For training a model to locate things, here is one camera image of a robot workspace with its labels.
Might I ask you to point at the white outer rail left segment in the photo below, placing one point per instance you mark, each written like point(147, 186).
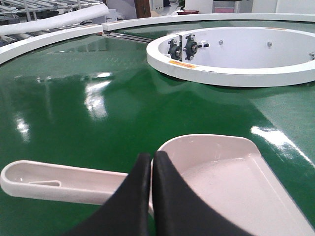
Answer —
point(18, 48)

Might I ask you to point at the right green bearing block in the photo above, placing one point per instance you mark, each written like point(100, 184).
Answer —
point(192, 46)

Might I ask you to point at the roller conveyor rack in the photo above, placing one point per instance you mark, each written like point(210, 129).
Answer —
point(22, 11)

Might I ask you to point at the green bearing block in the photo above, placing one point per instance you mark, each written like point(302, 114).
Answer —
point(192, 46)
point(175, 50)

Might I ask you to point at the brown wooden pillar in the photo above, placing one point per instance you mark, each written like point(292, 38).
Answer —
point(142, 8)

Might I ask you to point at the white foam roll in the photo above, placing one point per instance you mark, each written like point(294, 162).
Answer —
point(56, 21)

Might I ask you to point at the left green bearing block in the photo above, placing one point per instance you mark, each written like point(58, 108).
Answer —
point(175, 50)

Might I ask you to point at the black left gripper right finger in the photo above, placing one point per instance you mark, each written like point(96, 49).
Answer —
point(179, 211)

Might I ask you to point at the white rail segment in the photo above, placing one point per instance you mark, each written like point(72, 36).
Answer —
point(18, 48)
point(110, 26)

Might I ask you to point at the pink plastic dustpan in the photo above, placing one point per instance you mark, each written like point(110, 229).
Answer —
point(228, 173)

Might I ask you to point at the white outer rail right segment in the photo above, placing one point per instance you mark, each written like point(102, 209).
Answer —
point(110, 26)

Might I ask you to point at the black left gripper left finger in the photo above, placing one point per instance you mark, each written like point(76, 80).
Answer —
point(125, 213)

